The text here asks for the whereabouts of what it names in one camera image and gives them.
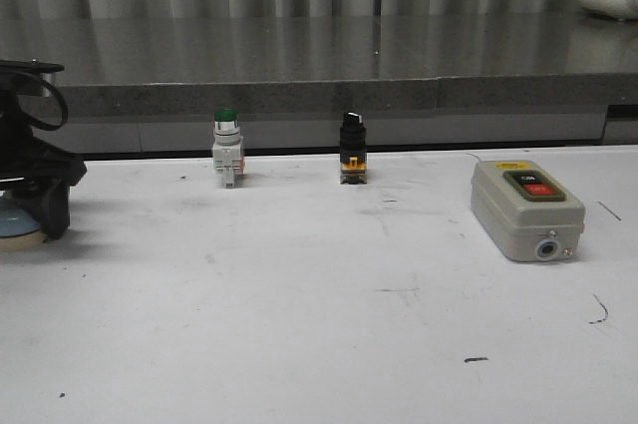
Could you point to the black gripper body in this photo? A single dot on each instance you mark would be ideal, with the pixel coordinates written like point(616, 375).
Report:
point(23, 155)

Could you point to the grey on off switch box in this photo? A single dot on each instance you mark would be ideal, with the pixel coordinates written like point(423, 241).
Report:
point(527, 213)

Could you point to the grey stone counter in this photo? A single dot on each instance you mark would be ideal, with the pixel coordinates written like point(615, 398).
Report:
point(151, 86)

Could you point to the black selector switch orange base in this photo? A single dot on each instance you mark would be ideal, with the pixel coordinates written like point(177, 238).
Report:
point(353, 150)

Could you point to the green pushbutton switch white body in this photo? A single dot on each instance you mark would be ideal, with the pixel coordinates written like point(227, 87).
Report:
point(227, 148)

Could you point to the blue desk bell cream base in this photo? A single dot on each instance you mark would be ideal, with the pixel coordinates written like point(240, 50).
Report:
point(19, 231)

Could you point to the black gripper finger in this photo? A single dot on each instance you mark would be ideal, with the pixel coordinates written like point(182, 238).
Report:
point(48, 204)

